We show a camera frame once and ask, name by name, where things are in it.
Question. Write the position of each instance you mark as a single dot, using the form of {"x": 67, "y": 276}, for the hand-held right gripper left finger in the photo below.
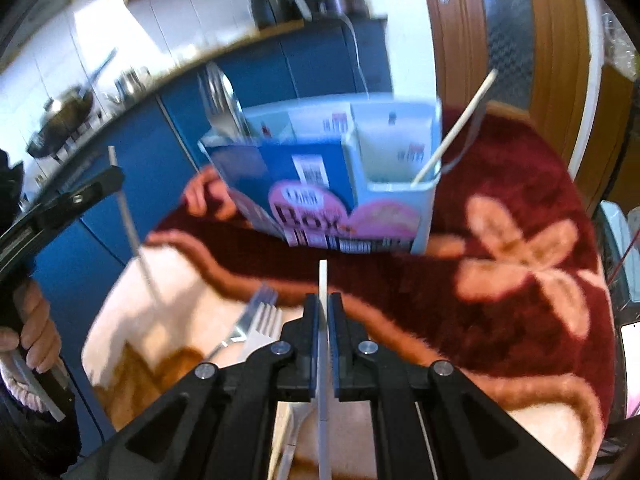
{"x": 312, "y": 350}

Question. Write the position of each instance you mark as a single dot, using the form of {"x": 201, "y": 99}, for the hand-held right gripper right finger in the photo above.
{"x": 336, "y": 350}

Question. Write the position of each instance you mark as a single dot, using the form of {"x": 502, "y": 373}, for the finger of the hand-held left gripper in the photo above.
{"x": 80, "y": 200}

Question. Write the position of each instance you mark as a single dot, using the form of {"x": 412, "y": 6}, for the stainless steel fork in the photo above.
{"x": 265, "y": 330}
{"x": 240, "y": 325}

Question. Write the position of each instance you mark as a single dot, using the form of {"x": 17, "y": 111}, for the white chopstick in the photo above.
{"x": 323, "y": 280}
{"x": 135, "y": 240}

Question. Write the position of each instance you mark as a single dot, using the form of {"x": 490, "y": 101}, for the light blue utensil holder box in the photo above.
{"x": 310, "y": 175}

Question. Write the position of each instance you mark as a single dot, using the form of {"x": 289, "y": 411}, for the beige wooden chopstick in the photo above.
{"x": 460, "y": 125}

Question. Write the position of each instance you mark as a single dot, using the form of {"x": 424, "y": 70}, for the person's left forearm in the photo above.
{"x": 30, "y": 440}

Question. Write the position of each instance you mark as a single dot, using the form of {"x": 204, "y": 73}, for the person's left hand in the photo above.
{"x": 42, "y": 325}

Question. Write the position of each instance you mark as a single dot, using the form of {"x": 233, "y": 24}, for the blue kitchen base cabinet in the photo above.
{"x": 150, "y": 195}

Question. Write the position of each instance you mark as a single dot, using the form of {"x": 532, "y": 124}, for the dark metal wok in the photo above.
{"x": 62, "y": 120}

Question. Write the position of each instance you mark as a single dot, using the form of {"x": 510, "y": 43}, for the stainless steel kettle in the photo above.
{"x": 130, "y": 85}

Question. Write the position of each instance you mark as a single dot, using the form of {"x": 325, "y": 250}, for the red and pink floral blanket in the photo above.
{"x": 475, "y": 310}

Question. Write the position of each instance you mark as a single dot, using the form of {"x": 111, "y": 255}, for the black air fryer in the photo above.
{"x": 272, "y": 7}

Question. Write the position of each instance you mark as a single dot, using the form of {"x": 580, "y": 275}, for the wooden door with glass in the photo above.
{"x": 505, "y": 35}

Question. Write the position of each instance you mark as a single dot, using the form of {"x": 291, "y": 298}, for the wooden shelf unit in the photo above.
{"x": 617, "y": 110}

